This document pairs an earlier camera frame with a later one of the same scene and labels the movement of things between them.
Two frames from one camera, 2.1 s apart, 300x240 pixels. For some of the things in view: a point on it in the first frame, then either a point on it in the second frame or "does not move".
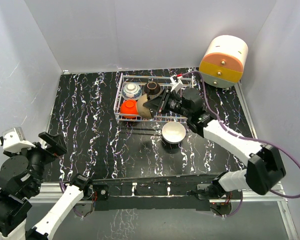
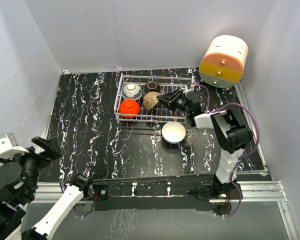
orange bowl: [129, 109] does not move
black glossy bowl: [144, 111] → [148, 88]
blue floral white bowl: [131, 91] does not move
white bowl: [173, 132] does not move
